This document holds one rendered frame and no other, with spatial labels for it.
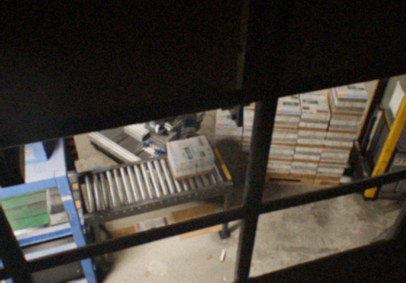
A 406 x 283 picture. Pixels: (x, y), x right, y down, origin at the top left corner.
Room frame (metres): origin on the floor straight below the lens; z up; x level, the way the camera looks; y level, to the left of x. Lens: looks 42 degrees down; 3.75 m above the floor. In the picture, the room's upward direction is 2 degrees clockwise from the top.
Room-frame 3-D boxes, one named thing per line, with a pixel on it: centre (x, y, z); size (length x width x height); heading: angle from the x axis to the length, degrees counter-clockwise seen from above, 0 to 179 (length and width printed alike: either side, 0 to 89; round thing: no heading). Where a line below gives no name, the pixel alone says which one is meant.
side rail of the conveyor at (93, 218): (2.44, 0.37, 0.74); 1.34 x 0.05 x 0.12; 109
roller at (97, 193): (2.51, 0.95, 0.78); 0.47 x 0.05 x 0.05; 19
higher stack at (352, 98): (3.53, -1.43, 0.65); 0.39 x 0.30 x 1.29; 177
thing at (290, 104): (3.54, -0.83, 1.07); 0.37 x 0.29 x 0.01; 177
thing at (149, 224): (2.67, 0.49, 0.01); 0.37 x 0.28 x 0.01; 109
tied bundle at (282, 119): (3.56, -0.83, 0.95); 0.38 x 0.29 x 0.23; 177
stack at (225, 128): (3.57, -0.70, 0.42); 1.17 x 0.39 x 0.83; 87
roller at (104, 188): (2.53, 0.89, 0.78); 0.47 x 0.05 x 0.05; 19
